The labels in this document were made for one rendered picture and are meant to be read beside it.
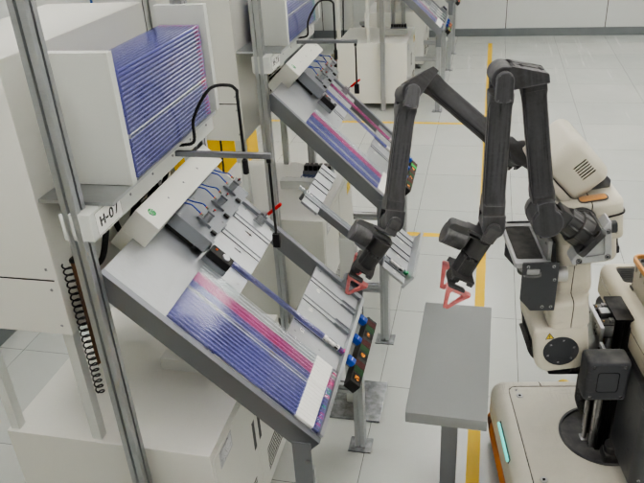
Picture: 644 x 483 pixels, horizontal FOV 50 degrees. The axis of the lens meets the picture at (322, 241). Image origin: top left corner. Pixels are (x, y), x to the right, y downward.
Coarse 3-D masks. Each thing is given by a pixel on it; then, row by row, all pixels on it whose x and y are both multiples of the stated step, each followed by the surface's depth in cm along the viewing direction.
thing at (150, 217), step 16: (192, 160) 212; (208, 160) 218; (176, 176) 202; (192, 176) 207; (160, 192) 192; (176, 192) 197; (192, 192) 202; (144, 208) 184; (160, 208) 188; (176, 208) 193; (128, 224) 184; (144, 224) 182; (160, 224) 184; (112, 240) 187; (128, 240) 186; (144, 240) 185
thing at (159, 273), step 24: (240, 216) 224; (168, 240) 194; (216, 240) 209; (240, 240) 216; (264, 240) 225; (120, 264) 176; (144, 264) 182; (168, 264) 188; (192, 264) 194; (240, 264) 208; (144, 288) 176; (168, 288) 182; (240, 288) 201; (192, 336) 177
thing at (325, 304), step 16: (320, 272) 234; (320, 288) 228; (336, 288) 235; (304, 304) 217; (320, 304) 223; (336, 304) 229; (352, 304) 235; (320, 320) 217; (336, 320) 222; (304, 336) 206; (336, 336) 217; (320, 352) 207; (336, 352) 211; (336, 368) 207; (272, 400) 181
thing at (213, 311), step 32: (192, 288) 186; (224, 288) 195; (192, 320) 179; (224, 320) 187; (256, 320) 195; (224, 352) 179; (256, 352) 187; (288, 352) 196; (256, 384) 180; (288, 384) 187; (320, 384) 196; (320, 416) 187
